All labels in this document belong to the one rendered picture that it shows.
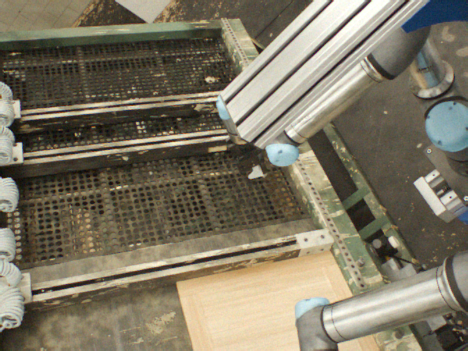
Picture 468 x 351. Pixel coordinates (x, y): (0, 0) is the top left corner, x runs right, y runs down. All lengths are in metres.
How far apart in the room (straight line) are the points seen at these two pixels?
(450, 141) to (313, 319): 0.61
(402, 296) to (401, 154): 2.03
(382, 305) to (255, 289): 0.85
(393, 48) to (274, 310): 0.96
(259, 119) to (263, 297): 1.14
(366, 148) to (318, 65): 2.41
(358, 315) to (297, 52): 0.51
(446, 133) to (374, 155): 1.60
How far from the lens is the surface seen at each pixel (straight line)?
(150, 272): 1.69
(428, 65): 1.34
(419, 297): 0.89
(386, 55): 1.07
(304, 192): 1.98
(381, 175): 2.90
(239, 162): 1.44
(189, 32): 2.71
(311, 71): 0.61
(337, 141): 2.90
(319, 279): 1.79
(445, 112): 1.40
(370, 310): 0.94
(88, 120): 2.17
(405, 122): 2.96
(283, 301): 1.72
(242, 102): 0.66
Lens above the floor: 2.46
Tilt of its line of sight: 44 degrees down
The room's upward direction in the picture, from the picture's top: 64 degrees counter-clockwise
